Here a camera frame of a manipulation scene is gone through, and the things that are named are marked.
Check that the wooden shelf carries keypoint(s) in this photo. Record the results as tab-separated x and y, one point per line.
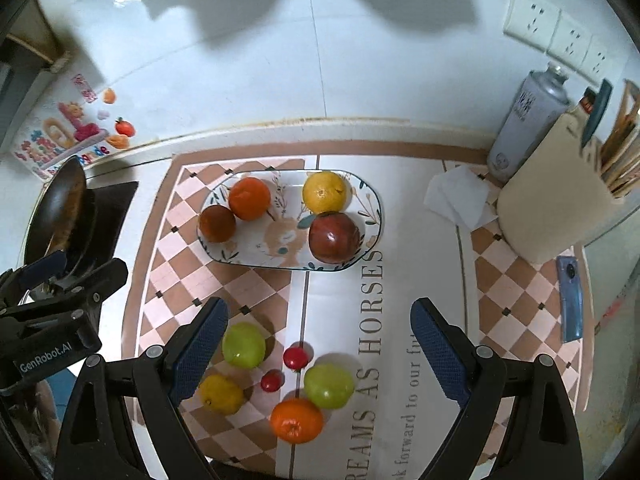
32	30

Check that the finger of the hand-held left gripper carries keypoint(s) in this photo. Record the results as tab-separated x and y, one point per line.
95	280
42	266

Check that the oval floral ceramic plate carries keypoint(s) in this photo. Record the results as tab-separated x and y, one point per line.
272	247

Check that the orange with green stem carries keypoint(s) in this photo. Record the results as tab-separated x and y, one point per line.
296	420

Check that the checkered printed table mat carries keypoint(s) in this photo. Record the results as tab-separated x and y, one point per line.
345	310

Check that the beige utensil holder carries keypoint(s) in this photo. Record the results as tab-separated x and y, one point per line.
550	200

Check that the red apple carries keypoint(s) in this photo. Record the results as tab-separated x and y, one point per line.
334	238

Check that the yellow lemon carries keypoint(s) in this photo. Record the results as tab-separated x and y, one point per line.
221	394

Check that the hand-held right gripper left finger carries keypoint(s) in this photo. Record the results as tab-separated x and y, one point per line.
199	355

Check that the white paper tissue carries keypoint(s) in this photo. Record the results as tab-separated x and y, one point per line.
457	195

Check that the grey spray can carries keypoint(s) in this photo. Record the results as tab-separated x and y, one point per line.
525	120

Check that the green apple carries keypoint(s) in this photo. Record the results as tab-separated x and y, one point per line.
245	344
328	385

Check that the yellow round citrus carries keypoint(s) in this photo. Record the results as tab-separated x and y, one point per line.
325	192

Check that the white wall socket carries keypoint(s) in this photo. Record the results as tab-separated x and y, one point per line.
601	60
571	41
532	14

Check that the brown round fruit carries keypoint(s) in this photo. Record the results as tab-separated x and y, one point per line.
217	223

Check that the black wok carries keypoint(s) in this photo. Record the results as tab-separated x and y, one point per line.
60	210

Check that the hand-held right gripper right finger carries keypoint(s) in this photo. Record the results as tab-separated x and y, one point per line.
440	355

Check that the red cherry tomato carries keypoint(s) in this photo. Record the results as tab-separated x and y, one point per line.
271	381
295	357

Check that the bundle of wooden chopsticks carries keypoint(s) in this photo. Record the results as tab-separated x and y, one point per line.
622	150

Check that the person's left forearm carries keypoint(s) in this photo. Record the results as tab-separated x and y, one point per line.
45	420

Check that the colourful fruit wall sticker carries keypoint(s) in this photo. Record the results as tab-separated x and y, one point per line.
65	135

